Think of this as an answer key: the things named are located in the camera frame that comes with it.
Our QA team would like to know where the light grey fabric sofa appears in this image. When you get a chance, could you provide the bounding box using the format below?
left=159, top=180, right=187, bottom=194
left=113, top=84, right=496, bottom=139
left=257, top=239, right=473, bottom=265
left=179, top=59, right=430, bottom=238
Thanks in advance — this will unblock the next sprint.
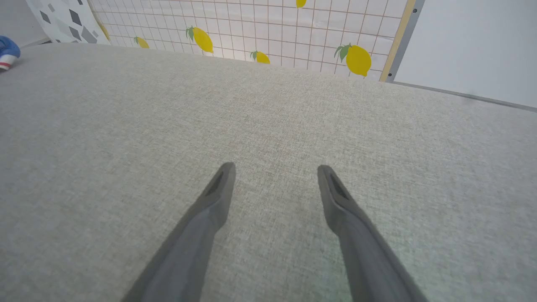
left=0, top=42, right=537, bottom=302

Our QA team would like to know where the lemon print grid screen panel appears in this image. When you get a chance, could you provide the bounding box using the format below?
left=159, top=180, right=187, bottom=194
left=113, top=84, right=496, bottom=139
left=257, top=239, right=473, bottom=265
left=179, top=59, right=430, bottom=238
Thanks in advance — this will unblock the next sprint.
left=87, top=0, right=417, bottom=82

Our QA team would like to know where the white panel with grey shapes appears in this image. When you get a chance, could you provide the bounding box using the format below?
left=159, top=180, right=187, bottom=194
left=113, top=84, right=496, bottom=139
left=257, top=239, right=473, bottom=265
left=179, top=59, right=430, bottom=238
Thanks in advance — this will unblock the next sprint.
left=25, top=0, right=111, bottom=45

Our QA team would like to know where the grey metal screen stand post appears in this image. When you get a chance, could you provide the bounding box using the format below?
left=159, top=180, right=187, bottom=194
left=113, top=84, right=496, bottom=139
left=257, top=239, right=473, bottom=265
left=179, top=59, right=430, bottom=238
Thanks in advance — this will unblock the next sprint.
left=386, top=0, right=425, bottom=83

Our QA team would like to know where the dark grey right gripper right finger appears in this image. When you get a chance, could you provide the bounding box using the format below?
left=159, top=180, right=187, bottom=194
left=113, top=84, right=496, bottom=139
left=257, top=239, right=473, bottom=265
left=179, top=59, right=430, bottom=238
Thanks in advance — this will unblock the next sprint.
left=317, top=164, right=428, bottom=302

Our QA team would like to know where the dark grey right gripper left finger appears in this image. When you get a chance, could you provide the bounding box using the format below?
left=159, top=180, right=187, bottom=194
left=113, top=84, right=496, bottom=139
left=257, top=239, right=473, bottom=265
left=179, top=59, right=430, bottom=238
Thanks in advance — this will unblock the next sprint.
left=122, top=162, right=236, bottom=302

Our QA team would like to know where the blue jersey with white collar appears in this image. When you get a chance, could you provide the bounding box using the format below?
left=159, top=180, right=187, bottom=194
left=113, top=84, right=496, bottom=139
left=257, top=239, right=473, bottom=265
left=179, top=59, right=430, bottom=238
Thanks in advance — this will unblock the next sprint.
left=0, top=36, right=21, bottom=72

